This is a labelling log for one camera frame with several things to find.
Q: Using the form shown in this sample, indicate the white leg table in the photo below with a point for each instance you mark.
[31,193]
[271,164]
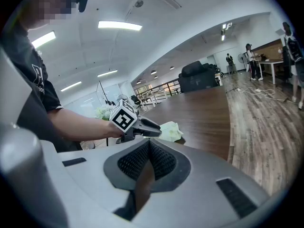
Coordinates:
[152,96]

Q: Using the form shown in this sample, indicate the black metal railing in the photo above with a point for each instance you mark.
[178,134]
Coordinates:
[166,85]

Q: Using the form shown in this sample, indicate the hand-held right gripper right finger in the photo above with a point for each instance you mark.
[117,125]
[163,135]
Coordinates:
[204,174]

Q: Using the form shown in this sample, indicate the dark brown table white legs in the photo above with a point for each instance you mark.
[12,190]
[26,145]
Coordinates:
[190,115]

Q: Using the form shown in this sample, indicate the small black office chair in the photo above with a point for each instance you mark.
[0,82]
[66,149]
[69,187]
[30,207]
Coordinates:
[135,100]

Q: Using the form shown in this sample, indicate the wooden desk white legs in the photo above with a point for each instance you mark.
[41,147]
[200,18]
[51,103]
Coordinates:
[270,62]

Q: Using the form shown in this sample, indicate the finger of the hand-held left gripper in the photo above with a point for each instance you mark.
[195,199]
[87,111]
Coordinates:
[149,133]
[149,124]

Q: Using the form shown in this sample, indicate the large black padded chair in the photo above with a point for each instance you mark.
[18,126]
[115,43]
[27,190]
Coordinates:
[197,77]

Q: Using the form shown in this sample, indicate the person's head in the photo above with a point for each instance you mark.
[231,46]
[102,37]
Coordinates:
[47,6]

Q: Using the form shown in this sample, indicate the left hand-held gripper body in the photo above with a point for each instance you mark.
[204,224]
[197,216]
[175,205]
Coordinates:
[123,117]

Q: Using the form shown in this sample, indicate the white cloth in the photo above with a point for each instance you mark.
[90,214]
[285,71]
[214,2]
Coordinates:
[172,132]

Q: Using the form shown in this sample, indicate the person's black printed t-shirt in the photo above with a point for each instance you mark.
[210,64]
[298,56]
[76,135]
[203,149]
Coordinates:
[26,79]

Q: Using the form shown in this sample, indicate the black standing fan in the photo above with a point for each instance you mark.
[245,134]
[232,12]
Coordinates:
[241,58]
[121,97]

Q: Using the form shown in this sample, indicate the person's left forearm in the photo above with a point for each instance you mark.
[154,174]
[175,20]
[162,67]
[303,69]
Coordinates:
[83,125]

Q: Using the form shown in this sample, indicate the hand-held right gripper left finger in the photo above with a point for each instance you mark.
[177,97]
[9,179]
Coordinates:
[90,174]

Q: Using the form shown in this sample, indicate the white flower bouquet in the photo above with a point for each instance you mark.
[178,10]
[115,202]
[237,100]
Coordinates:
[103,111]

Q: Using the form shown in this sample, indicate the black head-worn camera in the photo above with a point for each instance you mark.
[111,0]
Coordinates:
[83,0]

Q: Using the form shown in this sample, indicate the long ceiling light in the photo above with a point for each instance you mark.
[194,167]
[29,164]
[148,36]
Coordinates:
[107,73]
[120,25]
[71,86]
[44,39]

